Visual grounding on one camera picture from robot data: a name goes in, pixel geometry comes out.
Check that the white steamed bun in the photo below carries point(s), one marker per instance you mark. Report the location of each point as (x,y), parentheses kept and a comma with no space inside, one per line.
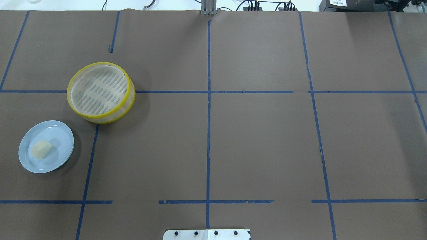
(40,149)

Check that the yellow bamboo steamer basket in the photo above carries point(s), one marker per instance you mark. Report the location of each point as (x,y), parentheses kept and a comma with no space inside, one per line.
(101,93)

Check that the light blue plate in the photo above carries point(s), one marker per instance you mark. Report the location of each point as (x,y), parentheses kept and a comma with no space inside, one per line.
(58,134)

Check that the aluminium frame post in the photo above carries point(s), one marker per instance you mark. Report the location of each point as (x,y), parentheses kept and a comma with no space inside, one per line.
(208,7)

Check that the white metal base plate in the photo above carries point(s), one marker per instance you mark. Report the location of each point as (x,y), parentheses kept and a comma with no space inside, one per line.
(207,234)

